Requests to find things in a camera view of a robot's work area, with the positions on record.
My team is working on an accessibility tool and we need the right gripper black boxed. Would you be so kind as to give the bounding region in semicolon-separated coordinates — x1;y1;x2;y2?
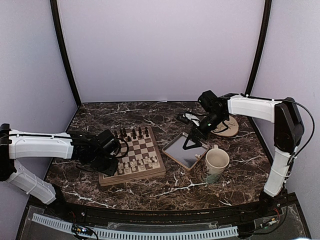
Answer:
183;111;228;150

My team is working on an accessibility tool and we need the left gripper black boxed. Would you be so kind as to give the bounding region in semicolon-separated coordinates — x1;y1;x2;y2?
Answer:
89;151;119;176

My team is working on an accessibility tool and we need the white bishop chess piece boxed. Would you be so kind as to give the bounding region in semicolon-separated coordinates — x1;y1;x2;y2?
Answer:
124;162;131;174

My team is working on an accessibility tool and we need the white chess piece tall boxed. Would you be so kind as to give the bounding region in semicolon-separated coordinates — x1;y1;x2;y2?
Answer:
130;158;137;173

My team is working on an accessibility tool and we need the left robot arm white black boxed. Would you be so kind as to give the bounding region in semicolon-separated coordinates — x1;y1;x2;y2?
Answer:
0;123;121;218

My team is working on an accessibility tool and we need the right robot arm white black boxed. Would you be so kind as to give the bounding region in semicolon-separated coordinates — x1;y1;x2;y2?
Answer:
177;90;305;197

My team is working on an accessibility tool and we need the wooden chess board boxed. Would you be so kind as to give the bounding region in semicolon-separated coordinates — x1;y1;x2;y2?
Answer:
98;126;166;187

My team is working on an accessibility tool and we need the metal tray wood rim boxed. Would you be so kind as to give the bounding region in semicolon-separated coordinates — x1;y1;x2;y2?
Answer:
162;132;209;170

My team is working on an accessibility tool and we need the beige decorated ceramic plate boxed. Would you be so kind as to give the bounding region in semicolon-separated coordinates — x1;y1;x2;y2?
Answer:
211;115;239;137

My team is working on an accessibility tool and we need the ceramic mug shell print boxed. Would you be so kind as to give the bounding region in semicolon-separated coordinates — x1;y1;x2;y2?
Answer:
201;145;230;184

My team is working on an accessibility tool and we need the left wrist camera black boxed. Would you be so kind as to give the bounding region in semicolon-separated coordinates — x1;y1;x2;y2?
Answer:
96;129;119;154

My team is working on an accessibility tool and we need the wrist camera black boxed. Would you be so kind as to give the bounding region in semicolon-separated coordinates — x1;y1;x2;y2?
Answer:
96;129;119;154
197;90;219;112

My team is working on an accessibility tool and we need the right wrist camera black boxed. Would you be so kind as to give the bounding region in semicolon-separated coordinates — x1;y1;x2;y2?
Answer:
197;90;219;112

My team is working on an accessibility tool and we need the white slotted cable duct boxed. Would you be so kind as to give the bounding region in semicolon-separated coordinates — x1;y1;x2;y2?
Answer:
31;213;239;240

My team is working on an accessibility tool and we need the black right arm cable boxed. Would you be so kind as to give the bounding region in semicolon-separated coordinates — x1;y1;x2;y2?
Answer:
287;97;316;166

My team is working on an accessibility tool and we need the right black frame post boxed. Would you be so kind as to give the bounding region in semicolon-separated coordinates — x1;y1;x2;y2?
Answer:
244;0;273;96

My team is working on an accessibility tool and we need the black frame post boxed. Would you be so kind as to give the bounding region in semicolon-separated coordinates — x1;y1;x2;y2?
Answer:
49;0;82;108
244;0;273;96

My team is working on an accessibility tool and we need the black front rail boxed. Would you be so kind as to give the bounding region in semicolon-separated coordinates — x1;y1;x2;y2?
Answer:
24;192;298;226

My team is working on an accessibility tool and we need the left black frame post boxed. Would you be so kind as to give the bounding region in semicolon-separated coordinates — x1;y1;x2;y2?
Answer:
49;0;82;108

